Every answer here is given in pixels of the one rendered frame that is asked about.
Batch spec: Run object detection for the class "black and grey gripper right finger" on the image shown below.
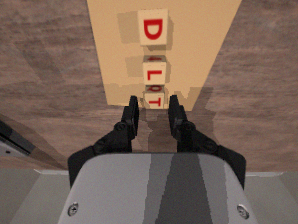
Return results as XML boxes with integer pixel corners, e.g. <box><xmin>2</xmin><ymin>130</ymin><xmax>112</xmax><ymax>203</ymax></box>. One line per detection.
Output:
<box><xmin>168</xmin><ymin>95</ymin><xmax>246</xmax><ymax>190</ymax></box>

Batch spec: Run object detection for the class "tan flat mat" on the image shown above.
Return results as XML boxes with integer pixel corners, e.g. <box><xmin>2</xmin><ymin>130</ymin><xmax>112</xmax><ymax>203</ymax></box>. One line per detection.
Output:
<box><xmin>87</xmin><ymin>0</ymin><xmax>242</xmax><ymax>111</ymax></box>

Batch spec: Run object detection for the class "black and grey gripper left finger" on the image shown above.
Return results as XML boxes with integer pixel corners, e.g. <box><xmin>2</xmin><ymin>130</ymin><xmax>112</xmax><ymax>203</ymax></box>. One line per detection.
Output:
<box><xmin>68</xmin><ymin>95</ymin><xmax>139</xmax><ymax>189</ymax></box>

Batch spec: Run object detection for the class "beige block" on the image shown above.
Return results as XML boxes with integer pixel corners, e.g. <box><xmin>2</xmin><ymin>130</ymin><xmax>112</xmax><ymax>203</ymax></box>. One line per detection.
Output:
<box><xmin>142</xmin><ymin>55</ymin><xmax>167</xmax><ymax>85</ymax></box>
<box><xmin>145</xmin><ymin>85</ymin><xmax>165</xmax><ymax>109</ymax></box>
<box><xmin>137</xmin><ymin>9</ymin><xmax>169</xmax><ymax>46</ymax></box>

